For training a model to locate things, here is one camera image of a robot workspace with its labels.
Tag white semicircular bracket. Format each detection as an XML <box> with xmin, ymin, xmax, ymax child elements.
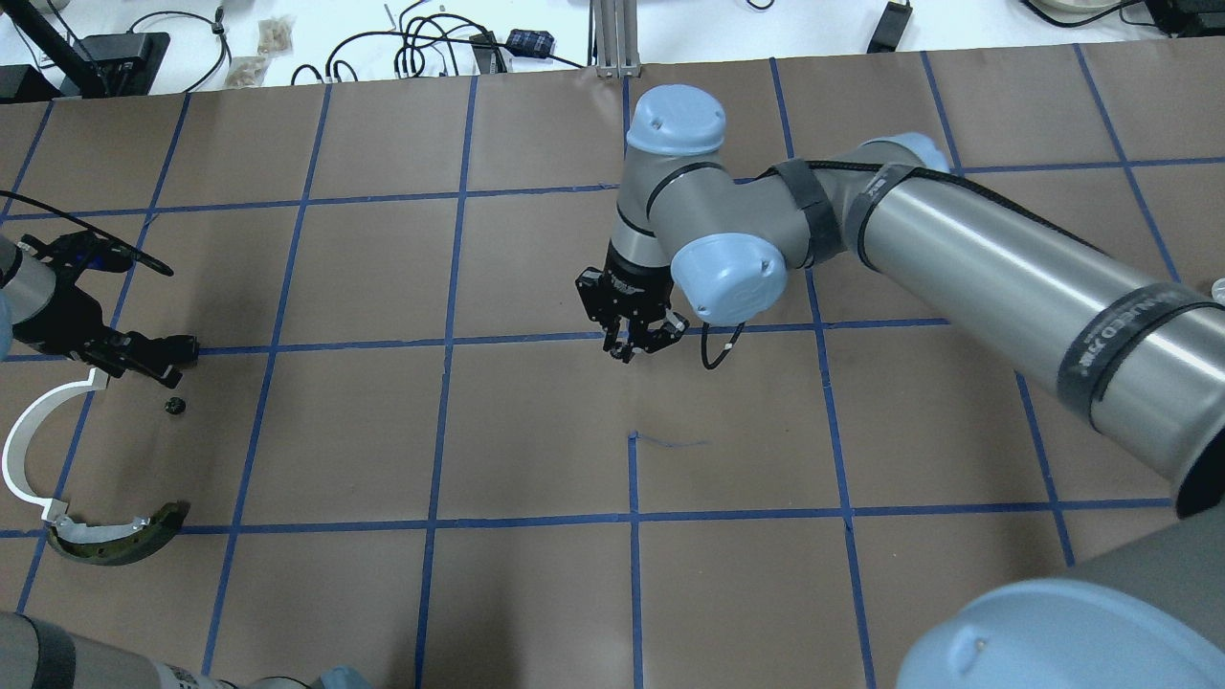
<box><xmin>2</xmin><ymin>367</ymin><xmax>111</xmax><ymax>523</ymax></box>

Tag dark green curved part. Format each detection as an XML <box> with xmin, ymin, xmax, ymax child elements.
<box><xmin>48</xmin><ymin>500</ymin><xmax>189</xmax><ymax>566</ymax></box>

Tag aluminium frame post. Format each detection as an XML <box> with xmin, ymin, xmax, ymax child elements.
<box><xmin>588</xmin><ymin>1</ymin><xmax>639</xmax><ymax>78</ymax></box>

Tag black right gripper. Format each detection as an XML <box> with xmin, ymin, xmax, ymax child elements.
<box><xmin>576</xmin><ymin>244</ymin><xmax>690</xmax><ymax>365</ymax></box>

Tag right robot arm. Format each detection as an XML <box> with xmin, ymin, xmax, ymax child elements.
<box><xmin>576</xmin><ymin>85</ymin><xmax>1224</xmax><ymax>688</ymax></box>

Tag black power adapter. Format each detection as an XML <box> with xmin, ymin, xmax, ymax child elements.
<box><xmin>865</xmin><ymin>1</ymin><xmax>913</xmax><ymax>54</ymax></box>

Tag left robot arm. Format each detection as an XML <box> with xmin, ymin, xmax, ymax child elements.
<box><xmin>2</xmin><ymin>230</ymin><xmax>200</xmax><ymax>389</ymax></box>

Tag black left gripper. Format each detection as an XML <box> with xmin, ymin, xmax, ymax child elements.
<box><xmin>13</xmin><ymin>230</ymin><xmax>201</xmax><ymax>378</ymax></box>

